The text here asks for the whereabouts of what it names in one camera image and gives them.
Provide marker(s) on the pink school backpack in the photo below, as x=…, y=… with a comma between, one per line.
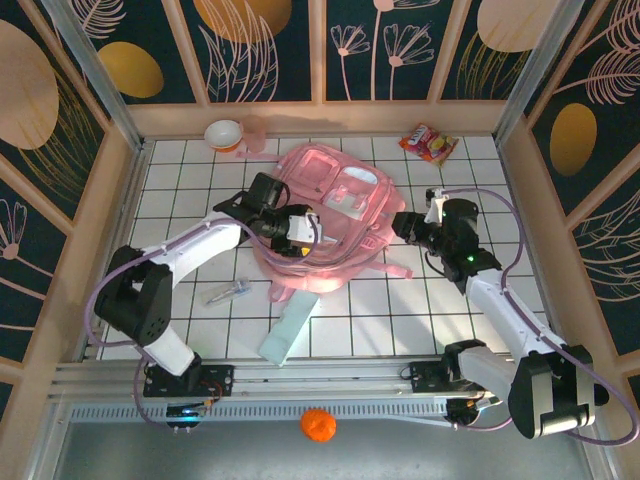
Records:
x=345, y=260

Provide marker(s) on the mint green long box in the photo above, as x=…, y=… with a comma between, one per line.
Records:
x=287, y=330

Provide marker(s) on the clear pack of pens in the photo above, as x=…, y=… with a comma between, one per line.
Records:
x=227, y=292

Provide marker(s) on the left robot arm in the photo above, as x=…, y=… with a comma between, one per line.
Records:
x=200, y=245

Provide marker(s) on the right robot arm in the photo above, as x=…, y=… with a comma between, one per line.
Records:
x=510, y=310

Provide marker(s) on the pink plastic cup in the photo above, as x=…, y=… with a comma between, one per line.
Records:
x=255, y=135

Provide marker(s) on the colourful fruit candy packet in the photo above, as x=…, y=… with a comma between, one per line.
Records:
x=430, y=145

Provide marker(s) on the white and orange bowl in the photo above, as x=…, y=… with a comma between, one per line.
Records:
x=223, y=135

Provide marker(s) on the black controller board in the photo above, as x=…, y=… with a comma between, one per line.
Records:
x=465, y=410
x=185, y=412

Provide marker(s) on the orange ball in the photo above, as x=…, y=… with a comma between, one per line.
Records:
x=318, y=425

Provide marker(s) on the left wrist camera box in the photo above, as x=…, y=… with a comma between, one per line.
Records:
x=305, y=227

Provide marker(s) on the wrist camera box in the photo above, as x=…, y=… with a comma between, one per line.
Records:
x=436, y=205
x=305, y=227

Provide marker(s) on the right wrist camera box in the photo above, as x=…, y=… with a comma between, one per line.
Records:
x=436, y=205

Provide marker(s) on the aluminium mounting rail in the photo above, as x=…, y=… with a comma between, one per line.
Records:
x=320, y=375

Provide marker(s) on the aluminium side rail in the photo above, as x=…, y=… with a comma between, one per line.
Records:
x=135, y=180

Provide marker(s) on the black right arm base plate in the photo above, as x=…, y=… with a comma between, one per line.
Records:
x=425, y=377

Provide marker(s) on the dark floral wall panel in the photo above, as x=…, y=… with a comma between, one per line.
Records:
x=40, y=100
x=380, y=75
x=150, y=50
x=600, y=100
x=490, y=65
x=250, y=60
x=615, y=280
x=25, y=280

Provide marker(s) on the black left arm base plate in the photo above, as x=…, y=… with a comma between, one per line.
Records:
x=220, y=380

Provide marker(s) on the aluminium corner post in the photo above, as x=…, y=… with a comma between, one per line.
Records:
x=549, y=65
x=94, y=65

